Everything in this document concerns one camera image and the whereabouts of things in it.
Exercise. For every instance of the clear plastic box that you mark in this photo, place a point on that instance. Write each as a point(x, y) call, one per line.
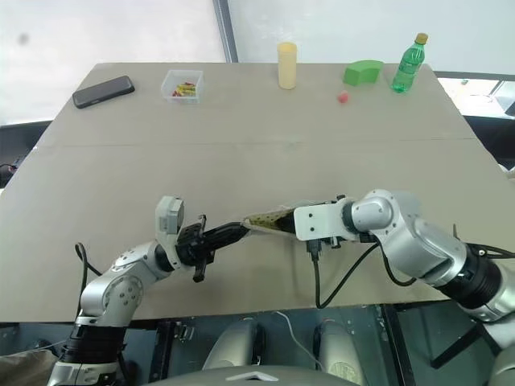
point(177, 78)

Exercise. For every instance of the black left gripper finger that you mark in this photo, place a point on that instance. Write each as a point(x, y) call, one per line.
point(231, 241)
point(229, 229)

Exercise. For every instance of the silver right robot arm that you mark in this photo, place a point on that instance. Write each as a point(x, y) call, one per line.
point(414, 241)

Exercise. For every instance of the black table frame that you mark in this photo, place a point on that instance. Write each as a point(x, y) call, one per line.
point(434, 342)

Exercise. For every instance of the pale yellow cylinder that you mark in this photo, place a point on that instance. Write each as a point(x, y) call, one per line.
point(287, 66)

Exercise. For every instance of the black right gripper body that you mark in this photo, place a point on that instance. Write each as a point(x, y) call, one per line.
point(332, 242)

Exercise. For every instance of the black smartphone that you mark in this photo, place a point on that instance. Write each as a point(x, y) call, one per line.
point(102, 91)

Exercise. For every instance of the small red object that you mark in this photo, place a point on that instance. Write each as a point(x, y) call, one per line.
point(343, 97)

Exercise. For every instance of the green curved block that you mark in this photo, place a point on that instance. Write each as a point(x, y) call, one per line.
point(360, 73)

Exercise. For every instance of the grey window post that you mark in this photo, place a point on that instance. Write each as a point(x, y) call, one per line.
point(226, 30)

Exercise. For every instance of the grey robot torso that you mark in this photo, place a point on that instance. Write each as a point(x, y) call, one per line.
point(249, 378)

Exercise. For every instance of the brown cloth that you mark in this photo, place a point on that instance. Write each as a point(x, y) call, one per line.
point(24, 368)

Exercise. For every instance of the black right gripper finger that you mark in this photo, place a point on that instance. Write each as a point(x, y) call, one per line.
point(287, 224)

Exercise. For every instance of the red and yellow small items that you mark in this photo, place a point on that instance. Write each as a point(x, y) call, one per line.
point(185, 89)

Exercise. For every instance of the green plastic bottle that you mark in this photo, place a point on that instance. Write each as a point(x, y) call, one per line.
point(407, 66)

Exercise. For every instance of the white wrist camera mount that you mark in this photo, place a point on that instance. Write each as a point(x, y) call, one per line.
point(314, 221)
point(166, 217)

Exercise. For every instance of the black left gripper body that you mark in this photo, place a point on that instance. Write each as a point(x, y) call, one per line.
point(193, 243)

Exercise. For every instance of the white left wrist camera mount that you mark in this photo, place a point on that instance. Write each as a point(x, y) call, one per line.
point(166, 217)

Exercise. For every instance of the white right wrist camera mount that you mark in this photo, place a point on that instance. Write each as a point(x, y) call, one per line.
point(314, 221)

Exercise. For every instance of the dark background furniture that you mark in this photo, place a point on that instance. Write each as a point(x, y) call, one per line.
point(20, 138)

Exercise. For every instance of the grey rounded robot leg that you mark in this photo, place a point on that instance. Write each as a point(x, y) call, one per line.
point(237, 346)
point(336, 350)

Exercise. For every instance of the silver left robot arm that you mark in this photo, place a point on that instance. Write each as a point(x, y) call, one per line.
point(120, 281)

